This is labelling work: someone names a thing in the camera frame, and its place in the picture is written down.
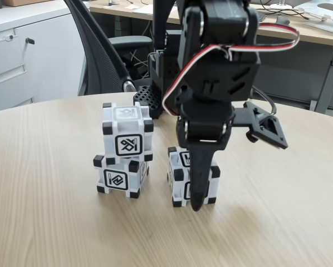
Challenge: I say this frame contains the wooden office desk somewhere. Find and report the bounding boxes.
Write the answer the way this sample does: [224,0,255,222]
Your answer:
[89,0,333,115]

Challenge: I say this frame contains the black gripper-mounted camera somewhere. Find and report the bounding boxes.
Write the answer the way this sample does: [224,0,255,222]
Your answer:
[233,101,289,150]

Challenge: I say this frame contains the black mesh office chair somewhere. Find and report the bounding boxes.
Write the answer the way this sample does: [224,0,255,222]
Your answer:
[62,0,156,97]

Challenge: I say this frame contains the white cube, zigzag symbol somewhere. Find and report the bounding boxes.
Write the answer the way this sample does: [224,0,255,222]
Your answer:
[93,154,150,199]

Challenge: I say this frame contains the white cube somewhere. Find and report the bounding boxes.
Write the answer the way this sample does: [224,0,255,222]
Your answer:
[101,101,155,165]
[93,154,150,199]
[167,146,221,208]

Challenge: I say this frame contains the red white servo cable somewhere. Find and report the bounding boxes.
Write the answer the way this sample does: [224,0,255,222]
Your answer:
[162,23,300,117]

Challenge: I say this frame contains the brown cardboard box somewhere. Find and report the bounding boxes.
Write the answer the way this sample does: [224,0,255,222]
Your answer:
[5,0,56,7]

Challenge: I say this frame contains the black computer mouse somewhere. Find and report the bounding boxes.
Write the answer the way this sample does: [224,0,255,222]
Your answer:
[276,14,291,26]

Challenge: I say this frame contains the tangled beige cables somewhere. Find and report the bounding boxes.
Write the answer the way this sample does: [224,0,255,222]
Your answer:
[129,50,151,80]

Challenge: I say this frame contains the black camera cable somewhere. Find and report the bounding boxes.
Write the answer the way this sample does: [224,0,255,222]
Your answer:
[251,85,277,115]

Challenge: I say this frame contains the white drawer cabinet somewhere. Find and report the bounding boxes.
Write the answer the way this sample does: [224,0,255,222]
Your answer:
[0,4,87,115]

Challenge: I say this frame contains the grey laptop stand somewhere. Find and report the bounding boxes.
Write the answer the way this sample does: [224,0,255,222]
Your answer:
[298,0,333,34]

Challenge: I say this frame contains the white paper sheets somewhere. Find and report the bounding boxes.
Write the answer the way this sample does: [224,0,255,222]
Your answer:
[126,3,154,14]

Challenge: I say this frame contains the thin black desk cable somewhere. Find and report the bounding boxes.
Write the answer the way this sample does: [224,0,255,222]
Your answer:
[257,6,310,21]

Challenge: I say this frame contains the white round stand base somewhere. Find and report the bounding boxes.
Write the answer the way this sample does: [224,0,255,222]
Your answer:
[269,0,294,9]

